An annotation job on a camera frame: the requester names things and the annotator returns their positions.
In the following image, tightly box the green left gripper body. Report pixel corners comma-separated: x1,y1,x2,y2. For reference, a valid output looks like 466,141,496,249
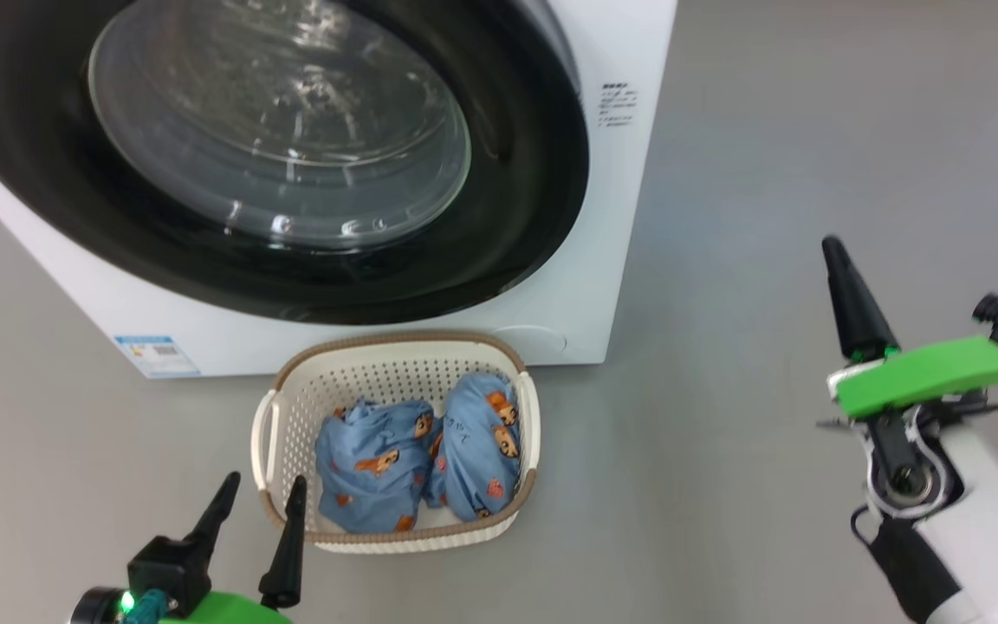
161,591,292,624

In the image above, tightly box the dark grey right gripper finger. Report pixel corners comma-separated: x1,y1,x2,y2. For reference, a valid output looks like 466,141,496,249
822,236,900,363

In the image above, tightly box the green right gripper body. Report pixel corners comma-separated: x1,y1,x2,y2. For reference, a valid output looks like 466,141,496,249
826,336,998,521

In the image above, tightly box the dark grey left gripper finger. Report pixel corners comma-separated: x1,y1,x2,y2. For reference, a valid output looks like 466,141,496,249
190,472,241,556
259,475,308,609

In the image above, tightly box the blue bear-print garment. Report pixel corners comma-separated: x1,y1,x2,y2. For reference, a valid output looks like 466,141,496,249
425,373,523,523
315,399,441,534

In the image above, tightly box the black round glass washer door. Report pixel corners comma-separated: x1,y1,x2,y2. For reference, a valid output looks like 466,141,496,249
0,0,591,326

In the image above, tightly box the cream perforated laundry basket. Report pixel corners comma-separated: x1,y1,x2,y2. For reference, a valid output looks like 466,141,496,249
250,330,541,555

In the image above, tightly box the white front-load washing machine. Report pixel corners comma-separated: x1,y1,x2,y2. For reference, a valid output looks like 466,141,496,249
0,0,678,380

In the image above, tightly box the blue energy label sticker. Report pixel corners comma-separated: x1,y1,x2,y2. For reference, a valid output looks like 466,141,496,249
113,335,202,380

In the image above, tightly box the black printed text label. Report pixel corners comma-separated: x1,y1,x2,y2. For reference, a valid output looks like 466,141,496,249
599,82,638,129

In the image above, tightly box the round white filter cover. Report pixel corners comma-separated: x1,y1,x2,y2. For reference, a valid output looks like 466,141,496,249
492,325,567,358

